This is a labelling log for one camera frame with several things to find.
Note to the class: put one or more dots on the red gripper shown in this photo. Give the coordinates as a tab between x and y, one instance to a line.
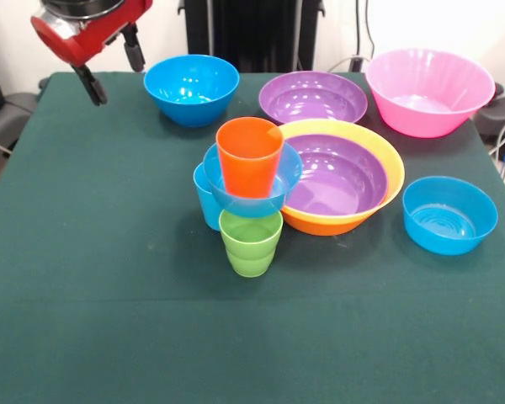
80	40

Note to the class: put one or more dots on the orange plastic cup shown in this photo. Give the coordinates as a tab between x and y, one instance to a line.
248	160

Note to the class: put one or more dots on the light blue plastic cup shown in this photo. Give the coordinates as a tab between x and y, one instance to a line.
204	206

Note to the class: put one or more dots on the shallow blue plastic bowl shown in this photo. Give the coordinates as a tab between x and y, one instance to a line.
252	206
450	219

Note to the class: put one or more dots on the purple plastic bowl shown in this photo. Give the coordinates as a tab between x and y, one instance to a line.
345	181
315	101

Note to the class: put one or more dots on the deep blue plastic bowl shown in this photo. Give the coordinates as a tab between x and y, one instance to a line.
191	92

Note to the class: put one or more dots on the green plastic cup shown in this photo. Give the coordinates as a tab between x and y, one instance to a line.
250	244

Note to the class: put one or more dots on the black power plug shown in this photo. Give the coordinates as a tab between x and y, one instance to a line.
355	64

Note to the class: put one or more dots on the orange plastic bowl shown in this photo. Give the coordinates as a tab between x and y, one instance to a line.
324	225

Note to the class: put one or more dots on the dark green tablecloth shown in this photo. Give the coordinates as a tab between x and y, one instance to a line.
252	336

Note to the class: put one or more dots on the pink plastic bowl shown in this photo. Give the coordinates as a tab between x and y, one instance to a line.
429	101

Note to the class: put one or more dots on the black rounded equipment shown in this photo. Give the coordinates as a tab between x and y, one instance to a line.
503	113

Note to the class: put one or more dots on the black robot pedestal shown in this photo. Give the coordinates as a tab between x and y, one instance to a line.
252	33

